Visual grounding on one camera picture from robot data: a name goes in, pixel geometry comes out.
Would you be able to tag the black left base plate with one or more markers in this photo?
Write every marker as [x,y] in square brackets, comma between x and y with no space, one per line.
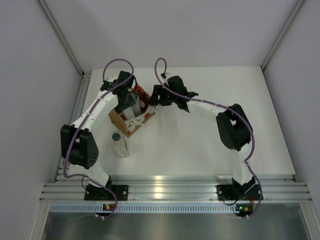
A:
[93,193]

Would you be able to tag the white slotted cable duct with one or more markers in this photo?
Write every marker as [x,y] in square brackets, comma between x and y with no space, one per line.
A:
[103,208]

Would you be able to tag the white bottle dark cap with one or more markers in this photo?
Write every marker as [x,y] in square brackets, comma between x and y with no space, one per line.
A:
[132,108]

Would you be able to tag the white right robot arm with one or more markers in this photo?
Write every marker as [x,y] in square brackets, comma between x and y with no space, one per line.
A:
[235,131]

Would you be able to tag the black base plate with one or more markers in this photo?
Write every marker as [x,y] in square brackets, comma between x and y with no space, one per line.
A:
[93,193]
[227,192]

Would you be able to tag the clear bottle dark cap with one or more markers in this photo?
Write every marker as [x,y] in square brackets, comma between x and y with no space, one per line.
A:
[120,144]

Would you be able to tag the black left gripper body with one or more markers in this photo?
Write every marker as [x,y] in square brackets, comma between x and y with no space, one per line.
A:
[124,103]

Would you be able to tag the red cap dish soap bottle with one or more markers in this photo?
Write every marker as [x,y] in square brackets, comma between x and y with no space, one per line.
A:
[143,96]

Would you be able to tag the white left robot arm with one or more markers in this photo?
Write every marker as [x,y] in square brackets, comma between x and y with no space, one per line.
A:
[78,145]

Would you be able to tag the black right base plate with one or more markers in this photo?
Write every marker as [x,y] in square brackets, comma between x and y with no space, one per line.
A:
[227,192]

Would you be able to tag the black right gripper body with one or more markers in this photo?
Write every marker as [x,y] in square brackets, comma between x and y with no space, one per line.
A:
[166,98]

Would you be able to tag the aluminium mounting rail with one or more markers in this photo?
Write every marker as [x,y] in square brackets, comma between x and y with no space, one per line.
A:
[275,189]

